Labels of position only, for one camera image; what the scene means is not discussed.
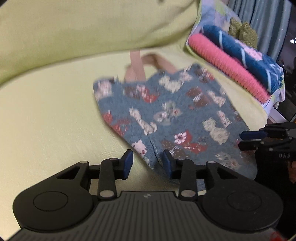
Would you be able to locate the olive green knit item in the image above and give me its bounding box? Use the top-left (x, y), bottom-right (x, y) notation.
top-left (228, 18), bottom-right (258, 49)

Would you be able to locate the light green sofa cover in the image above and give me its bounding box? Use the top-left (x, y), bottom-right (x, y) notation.
top-left (0, 0), bottom-right (269, 241)

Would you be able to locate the blue patchwork cat shopping bag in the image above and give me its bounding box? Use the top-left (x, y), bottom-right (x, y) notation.
top-left (93, 52), bottom-right (257, 179)

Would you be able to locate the pink ribbed knit roll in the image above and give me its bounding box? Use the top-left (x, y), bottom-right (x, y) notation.
top-left (188, 33), bottom-right (270, 103)

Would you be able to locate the navy patterned folded towel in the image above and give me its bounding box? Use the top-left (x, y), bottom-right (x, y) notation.
top-left (201, 25), bottom-right (284, 94)

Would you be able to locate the pastel patchwork cloth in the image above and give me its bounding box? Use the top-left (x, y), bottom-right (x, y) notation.
top-left (186, 1), bottom-right (285, 113)

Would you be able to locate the grey blue curtain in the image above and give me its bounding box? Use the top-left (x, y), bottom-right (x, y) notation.
top-left (228, 0), bottom-right (292, 60)

